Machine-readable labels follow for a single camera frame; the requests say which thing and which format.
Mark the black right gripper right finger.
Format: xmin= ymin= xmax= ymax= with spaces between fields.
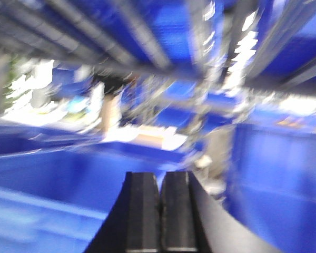
xmin=161 ymin=171 xmax=279 ymax=252

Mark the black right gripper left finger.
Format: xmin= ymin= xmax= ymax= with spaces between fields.
xmin=84 ymin=172 xmax=161 ymax=252

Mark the light blue plastic bin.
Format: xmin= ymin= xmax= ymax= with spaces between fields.
xmin=0 ymin=125 xmax=186 ymax=252

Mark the dark blue neighbouring bin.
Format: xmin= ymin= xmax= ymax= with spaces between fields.
xmin=225 ymin=123 xmax=316 ymax=252

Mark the overhead roller shelf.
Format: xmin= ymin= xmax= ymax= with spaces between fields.
xmin=0 ymin=1 xmax=316 ymax=95

